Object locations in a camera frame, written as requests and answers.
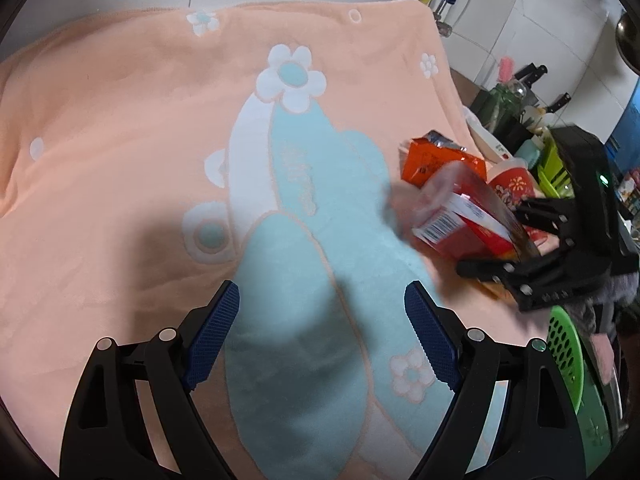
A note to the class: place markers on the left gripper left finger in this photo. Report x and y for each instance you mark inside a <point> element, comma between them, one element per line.
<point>105,436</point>

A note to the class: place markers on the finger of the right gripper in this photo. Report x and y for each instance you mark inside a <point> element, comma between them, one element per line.
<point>533,284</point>
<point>556,216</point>

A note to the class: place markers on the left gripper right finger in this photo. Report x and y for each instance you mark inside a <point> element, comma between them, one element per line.
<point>538,436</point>

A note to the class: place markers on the red printed plastic cup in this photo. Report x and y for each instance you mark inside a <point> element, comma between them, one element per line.
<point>512,182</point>

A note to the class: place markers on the red gold tea bottle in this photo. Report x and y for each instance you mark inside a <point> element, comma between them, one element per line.
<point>457,216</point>

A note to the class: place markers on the orange foil wrapper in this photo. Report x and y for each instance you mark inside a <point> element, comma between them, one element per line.
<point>423,157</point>

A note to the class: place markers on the lime green dish rack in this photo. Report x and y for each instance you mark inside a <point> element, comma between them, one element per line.
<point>553,179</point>

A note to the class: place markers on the green perforated plastic basket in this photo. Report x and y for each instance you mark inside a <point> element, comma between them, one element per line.
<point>564,344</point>

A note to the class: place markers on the pink dish cloth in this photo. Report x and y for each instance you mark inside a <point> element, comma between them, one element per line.
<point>603,351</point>

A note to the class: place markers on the white ceramic plate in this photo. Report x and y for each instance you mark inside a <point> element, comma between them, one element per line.
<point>490,147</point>

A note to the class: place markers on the green utensil holder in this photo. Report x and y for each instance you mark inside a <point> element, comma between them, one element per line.
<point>492,108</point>

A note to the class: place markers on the pink brush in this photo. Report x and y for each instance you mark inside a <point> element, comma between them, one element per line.
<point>505,69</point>

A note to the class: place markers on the peach floral towel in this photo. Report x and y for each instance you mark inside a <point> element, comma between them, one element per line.
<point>146,157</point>

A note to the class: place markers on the black handled knife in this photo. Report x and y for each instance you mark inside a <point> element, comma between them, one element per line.
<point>558,104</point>

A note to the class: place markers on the metal pot with handle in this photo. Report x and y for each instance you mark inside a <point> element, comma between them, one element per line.
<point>627,40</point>

